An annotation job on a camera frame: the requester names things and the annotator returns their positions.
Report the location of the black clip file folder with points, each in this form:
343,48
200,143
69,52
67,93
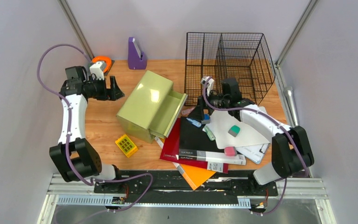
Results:
195,145

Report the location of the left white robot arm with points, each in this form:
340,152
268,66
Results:
74,156

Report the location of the red folder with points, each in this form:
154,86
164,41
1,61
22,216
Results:
170,152

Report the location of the purple tape dispenser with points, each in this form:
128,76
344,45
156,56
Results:
137,59

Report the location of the green highlighter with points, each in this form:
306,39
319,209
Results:
209,133

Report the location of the papers under clipboard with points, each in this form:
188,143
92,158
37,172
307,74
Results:
255,153

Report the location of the orange tape roll holder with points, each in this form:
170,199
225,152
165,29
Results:
105,59

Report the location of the green eraser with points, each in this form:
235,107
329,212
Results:
234,130

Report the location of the orange folder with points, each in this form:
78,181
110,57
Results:
194,176

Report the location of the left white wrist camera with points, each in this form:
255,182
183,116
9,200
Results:
97,70

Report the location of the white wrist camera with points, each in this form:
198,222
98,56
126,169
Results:
97,70
208,83

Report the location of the pink highlighter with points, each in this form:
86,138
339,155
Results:
187,111

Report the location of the yellow grid box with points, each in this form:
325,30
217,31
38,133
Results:
126,145

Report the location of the white clipboard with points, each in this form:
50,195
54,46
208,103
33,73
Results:
222,121

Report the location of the blue highlighter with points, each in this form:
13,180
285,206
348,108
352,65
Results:
194,122

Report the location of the green drawer cabinet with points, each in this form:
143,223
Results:
151,109

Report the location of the blue eraser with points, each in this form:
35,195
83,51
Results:
206,119

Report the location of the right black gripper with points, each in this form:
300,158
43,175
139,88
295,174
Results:
198,113

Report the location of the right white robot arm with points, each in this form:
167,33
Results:
291,152

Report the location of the black wire mesh basket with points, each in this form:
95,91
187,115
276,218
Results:
243,56

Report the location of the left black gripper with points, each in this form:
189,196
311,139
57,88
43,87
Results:
115,92

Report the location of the pink eraser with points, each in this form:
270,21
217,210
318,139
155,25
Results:
230,151

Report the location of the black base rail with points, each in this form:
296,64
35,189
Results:
170,187

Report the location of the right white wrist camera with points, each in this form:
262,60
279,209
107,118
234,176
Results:
208,83

